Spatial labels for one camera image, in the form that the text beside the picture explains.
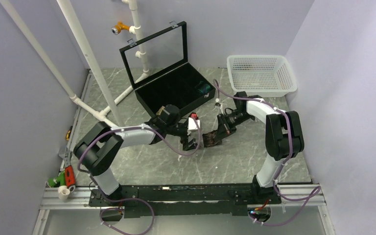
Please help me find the green white pipe fitting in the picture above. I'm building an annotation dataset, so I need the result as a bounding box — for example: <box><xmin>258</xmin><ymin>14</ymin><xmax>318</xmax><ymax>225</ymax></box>
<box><xmin>47</xmin><ymin>171</ymin><xmax>71</xmax><ymax>202</ymax></box>

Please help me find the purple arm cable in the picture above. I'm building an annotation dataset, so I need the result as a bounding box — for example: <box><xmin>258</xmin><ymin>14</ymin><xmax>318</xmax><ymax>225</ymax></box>
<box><xmin>213</xmin><ymin>79</ymin><xmax>322</xmax><ymax>227</ymax></box>
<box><xmin>77</xmin><ymin>124</ymin><xmax>202</xmax><ymax>235</ymax></box>

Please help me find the white plastic mesh basket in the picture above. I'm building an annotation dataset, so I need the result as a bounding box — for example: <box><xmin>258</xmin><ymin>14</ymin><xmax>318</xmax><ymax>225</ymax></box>
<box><xmin>227</xmin><ymin>55</ymin><xmax>298</xmax><ymax>97</ymax></box>

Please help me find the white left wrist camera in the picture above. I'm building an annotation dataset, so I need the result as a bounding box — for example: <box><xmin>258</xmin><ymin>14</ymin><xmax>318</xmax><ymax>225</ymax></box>
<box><xmin>188</xmin><ymin>113</ymin><xmax>201</xmax><ymax>133</ymax></box>

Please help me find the rolled gold tie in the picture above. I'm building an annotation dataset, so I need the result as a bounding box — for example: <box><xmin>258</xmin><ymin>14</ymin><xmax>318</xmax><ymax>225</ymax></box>
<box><xmin>156</xmin><ymin>106</ymin><xmax>165</xmax><ymax>116</ymax></box>

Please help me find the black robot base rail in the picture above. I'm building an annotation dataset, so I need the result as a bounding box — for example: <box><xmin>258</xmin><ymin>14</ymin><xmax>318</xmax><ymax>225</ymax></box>
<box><xmin>89</xmin><ymin>183</ymin><xmax>282</xmax><ymax>218</ymax></box>

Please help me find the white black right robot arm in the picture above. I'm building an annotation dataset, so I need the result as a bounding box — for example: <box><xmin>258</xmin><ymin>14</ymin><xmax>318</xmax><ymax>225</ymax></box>
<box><xmin>212</xmin><ymin>92</ymin><xmax>304</xmax><ymax>203</ymax></box>

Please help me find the aluminium table frame rail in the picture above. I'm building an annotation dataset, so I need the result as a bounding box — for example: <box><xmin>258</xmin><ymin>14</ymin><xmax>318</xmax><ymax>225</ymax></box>
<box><xmin>32</xmin><ymin>70</ymin><xmax>338</xmax><ymax>235</ymax></box>

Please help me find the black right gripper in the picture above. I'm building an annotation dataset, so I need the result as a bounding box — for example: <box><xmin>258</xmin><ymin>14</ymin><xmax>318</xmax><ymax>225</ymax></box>
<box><xmin>215</xmin><ymin>110</ymin><xmax>254</xmax><ymax>141</ymax></box>

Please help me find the navy orange paisley tie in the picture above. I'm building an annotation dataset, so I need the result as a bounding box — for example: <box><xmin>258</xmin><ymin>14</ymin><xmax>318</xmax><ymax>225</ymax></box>
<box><xmin>202</xmin><ymin>130</ymin><xmax>222</xmax><ymax>148</ymax></box>

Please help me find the red handled clamp tool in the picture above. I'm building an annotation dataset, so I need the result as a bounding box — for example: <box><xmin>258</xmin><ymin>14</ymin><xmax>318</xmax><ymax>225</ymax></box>
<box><xmin>63</xmin><ymin>150</ymin><xmax>76</xmax><ymax>192</ymax></box>

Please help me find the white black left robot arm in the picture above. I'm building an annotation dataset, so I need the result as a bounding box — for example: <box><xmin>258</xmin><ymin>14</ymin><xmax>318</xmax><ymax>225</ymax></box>
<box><xmin>73</xmin><ymin>105</ymin><xmax>201</xmax><ymax>206</ymax></box>

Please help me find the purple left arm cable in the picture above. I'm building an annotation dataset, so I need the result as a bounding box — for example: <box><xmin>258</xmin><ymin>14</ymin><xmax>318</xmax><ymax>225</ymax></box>
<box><xmin>77</xmin><ymin>124</ymin><xmax>202</xmax><ymax>235</ymax></box>

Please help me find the rolled teal tie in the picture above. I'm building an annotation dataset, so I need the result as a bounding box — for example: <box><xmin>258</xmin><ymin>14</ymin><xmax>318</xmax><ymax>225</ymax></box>
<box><xmin>195</xmin><ymin>81</ymin><xmax>211</xmax><ymax>95</ymax></box>

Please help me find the white pvc pipe frame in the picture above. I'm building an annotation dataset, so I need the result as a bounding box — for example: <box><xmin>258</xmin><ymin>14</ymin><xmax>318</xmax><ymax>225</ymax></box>
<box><xmin>0</xmin><ymin>0</ymin><xmax>151</xmax><ymax>128</ymax></box>

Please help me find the orange webcam on pipe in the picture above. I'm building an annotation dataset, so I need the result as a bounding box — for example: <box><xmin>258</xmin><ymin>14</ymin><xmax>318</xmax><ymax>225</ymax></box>
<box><xmin>111</xmin><ymin>22</ymin><xmax>130</xmax><ymax>35</ymax></box>

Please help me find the black tie storage box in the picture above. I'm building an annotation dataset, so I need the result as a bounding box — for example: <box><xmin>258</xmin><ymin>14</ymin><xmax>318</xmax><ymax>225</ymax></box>
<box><xmin>119</xmin><ymin>21</ymin><xmax>216</xmax><ymax>117</ymax></box>

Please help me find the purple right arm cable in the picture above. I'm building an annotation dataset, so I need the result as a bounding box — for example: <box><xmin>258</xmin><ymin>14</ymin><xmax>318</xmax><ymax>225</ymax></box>
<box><xmin>213</xmin><ymin>79</ymin><xmax>322</xmax><ymax>227</ymax></box>

